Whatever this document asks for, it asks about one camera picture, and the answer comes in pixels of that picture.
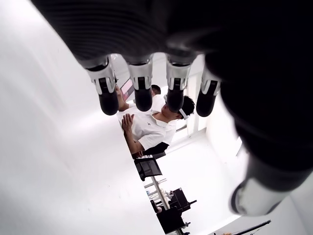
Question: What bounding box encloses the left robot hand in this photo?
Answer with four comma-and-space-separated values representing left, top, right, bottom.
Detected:
30, 0, 313, 216

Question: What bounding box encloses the white VR headset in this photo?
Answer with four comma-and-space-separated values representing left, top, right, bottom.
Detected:
164, 94, 190, 120

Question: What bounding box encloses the person in white T-shirt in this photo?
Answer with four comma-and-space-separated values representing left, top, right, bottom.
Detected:
151, 84, 165, 111

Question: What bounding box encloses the monitor with pink screen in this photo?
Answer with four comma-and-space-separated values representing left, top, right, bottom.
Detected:
121, 77, 134, 101

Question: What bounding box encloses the person in white polo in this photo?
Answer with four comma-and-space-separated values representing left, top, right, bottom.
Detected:
116, 85, 196, 159

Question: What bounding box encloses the black seat of operator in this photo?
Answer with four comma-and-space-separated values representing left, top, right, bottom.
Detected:
143, 143, 170, 160

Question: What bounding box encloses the black mesh chair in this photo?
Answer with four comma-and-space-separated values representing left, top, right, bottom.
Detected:
134, 158, 163, 182

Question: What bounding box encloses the white metal rack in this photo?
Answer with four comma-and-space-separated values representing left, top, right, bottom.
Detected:
143, 177, 172, 211

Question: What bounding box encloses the black equipment stand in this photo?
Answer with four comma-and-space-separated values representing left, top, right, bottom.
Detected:
150, 188, 198, 235

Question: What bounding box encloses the black bar stand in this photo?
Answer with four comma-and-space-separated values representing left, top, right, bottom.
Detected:
227, 219, 272, 235

